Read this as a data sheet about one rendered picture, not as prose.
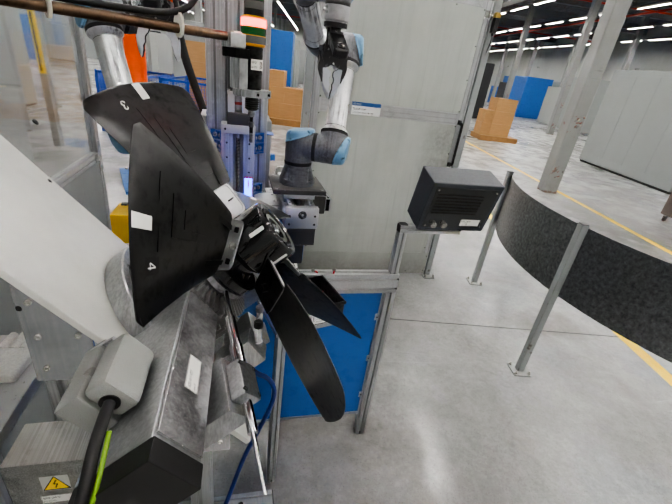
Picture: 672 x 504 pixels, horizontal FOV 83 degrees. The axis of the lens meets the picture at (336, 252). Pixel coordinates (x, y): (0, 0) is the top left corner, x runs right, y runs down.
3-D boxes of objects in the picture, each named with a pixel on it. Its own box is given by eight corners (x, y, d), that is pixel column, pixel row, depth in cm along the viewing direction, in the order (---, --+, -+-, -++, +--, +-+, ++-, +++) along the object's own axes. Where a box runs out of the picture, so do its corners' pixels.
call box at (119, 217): (114, 247, 109) (108, 213, 105) (123, 233, 118) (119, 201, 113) (173, 248, 113) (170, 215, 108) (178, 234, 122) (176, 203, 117)
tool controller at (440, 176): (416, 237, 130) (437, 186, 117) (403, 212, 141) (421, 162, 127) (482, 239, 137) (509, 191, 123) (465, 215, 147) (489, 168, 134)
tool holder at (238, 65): (237, 97, 64) (238, 32, 60) (215, 92, 69) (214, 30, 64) (278, 99, 71) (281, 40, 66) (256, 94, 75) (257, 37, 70)
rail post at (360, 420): (355, 434, 176) (385, 293, 141) (353, 426, 179) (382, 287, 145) (363, 433, 177) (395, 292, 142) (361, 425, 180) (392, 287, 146)
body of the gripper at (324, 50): (339, 68, 124) (344, 26, 119) (345, 69, 116) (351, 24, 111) (316, 65, 122) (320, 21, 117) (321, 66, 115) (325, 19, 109)
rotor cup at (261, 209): (204, 271, 64) (265, 228, 63) (194, 221, 74) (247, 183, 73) (254, 306, 75) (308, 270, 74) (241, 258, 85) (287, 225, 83)
